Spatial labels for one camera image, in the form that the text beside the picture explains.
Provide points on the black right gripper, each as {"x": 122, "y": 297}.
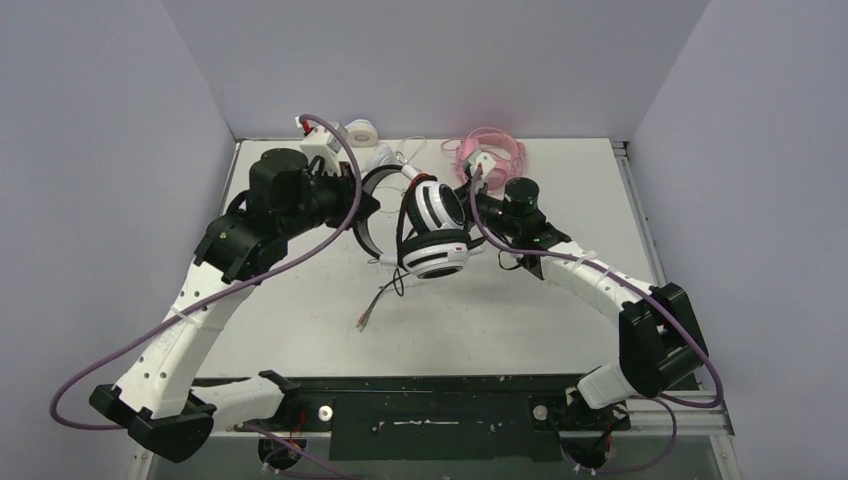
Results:
{"x": 483, "y": 208}

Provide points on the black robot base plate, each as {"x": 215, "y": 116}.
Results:
{"x": 446, "y": 418}

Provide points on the black white headphones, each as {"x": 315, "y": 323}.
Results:
{"x": 431, "y": 239}

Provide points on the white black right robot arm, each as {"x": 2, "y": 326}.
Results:
{"x": 659, "y": 339}

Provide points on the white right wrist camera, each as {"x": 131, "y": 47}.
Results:
{"x": 478, "y": 166}

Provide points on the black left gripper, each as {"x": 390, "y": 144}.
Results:
{"x": 345, "y": 187}

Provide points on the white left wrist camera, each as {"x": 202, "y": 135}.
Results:
{"x": 319, "y": 142}

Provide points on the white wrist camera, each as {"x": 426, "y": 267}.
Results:
{"x": 319, "y": 142}
{"x": 478, "y": 166}

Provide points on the pink headphones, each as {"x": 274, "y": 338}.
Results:
{"x": 508, "y": 153}

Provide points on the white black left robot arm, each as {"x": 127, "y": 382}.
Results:
{"x": 157, "y": 401}

